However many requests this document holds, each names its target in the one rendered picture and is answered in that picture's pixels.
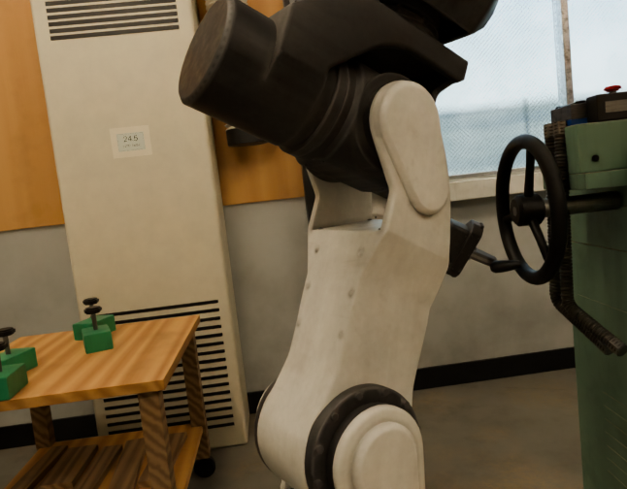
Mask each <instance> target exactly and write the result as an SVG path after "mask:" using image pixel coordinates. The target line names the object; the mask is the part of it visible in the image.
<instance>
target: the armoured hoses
mask: <svg viewBox="0 0 627 489"><path fill-rule="evenodd" d="M566 126H567V121H565V120H562V121H555V122H553V123H548V124H545V125H544V139H545V141H544V142H545V145H546V146H547V147H548V149H549V150H550V152H551V153H552V155H553V157H554V159H555V161H556V163H557V166H558V168H559V171H560V174H561V177H562V180H563V183H564V188H565V193H566V199H567V201H569V200H570V199H569V198H570V196H569V194H570V192H569V190H570V189H569V185H568V184H569V182H568V180H569V179H568V177H569V176H568V174H569V172H568V165H567V164H568V162H567V154H566V153H567V151H566V141H565V139H566V138H565V127H566ZM569 211H570V210H568V240H567V246H566V251H565V256H564V259H563V262H562V264H561V267H560V269H559V271H558V272H557V274H556V275H555V277H554V278H553V279H552V280H550V281H549V285H550V286H549V292H550V293H549V295H550V296H551V297H550V299H551V300H552V301H551V303H552V304H553V305H554V306H555V308H556V309H557V310H558V311H559V312H560V313H561V314H563V316H565V318H567V319H568V320H569V321H570V322H571V323H572V324H574V326H576V328H577V329H578V330H579V331H581V332H582V333H583V334H584V335H585V336H586V337H587V338H588V339H589V340H590V341H591V342H593V343H594V344H595V346H597V347H598V348H599V349H600V350H601V351H602V352H603V353H604V354H606V355H610V354H612V353H614V354H615V355H617V356H620V357H621V356H622V355H624V354H625V353H627V345H626V344H625V343H624V342H622V341H621V340H620V339H618V338H617V337H615V336H614V334H612V333H611V332H610V331H609V330H607V329H606V328H604V326H603V325H601V324H600V323H599V322H598V321H596V320H595V319H594V318H593V317H591V316H590V315H588V313H586V312H585V311H584V310H583V309H581V308H580V307H579V306H578V305H577V304H576V302H575V300H574V298H575V297H573V296H574V290H573V289H574V287H573V285H574V284H573V282H574V281H573V277H572V275H573V270H572V268H573V267H572V265H573V263H572V262H573V260H572V258H573V257H572V250H571V248H572V247H571V245H572V243H571V241H572V240H571V235H572V233H571V231H572V230H571V226H570V225H571V222H570V221H571V219H570V218H571V217H570V214H571V213H570V212H569ZM547 224H548V225H547V227H548V228H547V231H548V232H547V233H548V235H547V236H548V242H547V243H548V245H549V238H550V217H548V218H547Z"/></svg>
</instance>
